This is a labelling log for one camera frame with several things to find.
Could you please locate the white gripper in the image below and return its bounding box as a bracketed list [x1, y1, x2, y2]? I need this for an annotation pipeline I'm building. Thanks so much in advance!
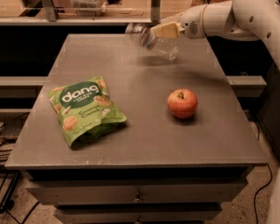
[150, 5, 206, 39]

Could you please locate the clear plastic water bottle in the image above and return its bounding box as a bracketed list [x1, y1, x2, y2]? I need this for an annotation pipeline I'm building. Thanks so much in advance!
[125, 23, 178, 61]

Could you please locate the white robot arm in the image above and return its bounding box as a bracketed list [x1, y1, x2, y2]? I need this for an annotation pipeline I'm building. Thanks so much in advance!
[152, 0, 280, 142]

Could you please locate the red apple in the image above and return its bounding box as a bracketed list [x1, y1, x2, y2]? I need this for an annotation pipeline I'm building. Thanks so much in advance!
[167, 89, 198, 119]

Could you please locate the clear plastic container on shelf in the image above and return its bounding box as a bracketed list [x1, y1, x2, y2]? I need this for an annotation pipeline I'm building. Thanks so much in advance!
[70, 0, 106, 17]

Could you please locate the metal shelf rack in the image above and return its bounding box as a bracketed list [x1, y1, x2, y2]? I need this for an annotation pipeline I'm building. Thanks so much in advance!
[0, 0, 192, 26]

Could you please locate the green dang chips bag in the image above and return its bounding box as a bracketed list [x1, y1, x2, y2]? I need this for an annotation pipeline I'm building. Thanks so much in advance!
[48, 76, 127, 146]

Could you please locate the grey drawer cabinet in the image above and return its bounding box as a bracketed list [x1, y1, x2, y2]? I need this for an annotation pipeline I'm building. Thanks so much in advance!
[27, 177, 247, 224]

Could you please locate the black cable right floor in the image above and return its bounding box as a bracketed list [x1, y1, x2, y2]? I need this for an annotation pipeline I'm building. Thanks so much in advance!
[252, 163, 273, 224]

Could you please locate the black cables left floor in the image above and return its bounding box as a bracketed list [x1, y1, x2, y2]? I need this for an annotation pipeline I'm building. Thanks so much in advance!
[0, 112, 40, 224]

